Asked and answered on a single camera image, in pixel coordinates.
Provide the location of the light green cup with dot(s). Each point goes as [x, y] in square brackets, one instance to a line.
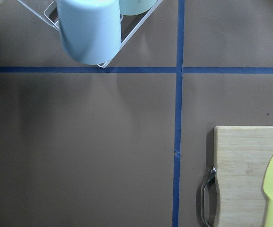
[135, 7]

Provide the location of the bamboo cutting board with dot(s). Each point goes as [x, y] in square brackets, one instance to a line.
[241, 157]

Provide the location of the light blue cup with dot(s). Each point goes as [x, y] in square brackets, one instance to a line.
[90, 30]

